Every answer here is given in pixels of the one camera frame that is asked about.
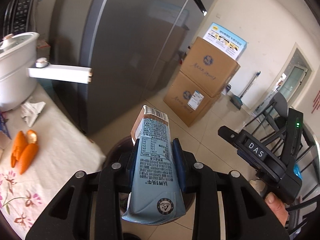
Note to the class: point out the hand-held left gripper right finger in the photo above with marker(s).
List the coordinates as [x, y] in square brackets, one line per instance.
[178, 165]

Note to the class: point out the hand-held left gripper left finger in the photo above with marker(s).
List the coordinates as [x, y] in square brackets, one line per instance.
[131, 162]

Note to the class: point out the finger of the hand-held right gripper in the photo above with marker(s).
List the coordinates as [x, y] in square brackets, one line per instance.
[227, 135]

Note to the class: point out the brown trash bin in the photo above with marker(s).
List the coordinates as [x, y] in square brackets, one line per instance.
[116, 150]

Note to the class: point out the light blue milk carton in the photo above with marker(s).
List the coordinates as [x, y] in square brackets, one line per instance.
[152, 175]

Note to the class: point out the orange carrot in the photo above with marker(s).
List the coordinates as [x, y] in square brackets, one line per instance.
[28, 157]

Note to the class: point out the torn white packet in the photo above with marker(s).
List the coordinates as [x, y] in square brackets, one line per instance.
[32, 111]

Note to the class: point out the person's right hand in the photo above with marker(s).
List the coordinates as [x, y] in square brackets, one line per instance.
[277, 210]

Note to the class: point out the teal broom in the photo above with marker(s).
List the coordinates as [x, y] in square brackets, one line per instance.
[236, 102]

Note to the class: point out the small printed box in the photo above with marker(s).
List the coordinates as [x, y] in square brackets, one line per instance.
[226, 90]

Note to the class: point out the black chair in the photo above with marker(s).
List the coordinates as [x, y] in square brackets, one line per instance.
[312, 140]

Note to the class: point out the brown cardboard box with label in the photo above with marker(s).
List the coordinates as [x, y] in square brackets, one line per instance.
[185, 105]

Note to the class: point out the floral tablecloth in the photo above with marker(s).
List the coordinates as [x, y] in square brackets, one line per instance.
[62, 160]

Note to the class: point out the white framed door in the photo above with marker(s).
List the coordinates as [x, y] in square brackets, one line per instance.
[295, 77]

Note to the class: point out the blue and white printed box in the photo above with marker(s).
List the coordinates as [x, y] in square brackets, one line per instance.
[225, 40]

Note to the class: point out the grey refrigerator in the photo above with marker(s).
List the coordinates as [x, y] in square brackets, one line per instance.
[125, 42]

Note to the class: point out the white electric cooking pot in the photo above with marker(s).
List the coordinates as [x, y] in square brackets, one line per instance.
[15, 80]

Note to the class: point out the glass pot lid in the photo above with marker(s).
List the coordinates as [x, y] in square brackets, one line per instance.
[8, 41]

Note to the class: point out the black microwave oven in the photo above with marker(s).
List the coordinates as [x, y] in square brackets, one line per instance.
[21, 10]

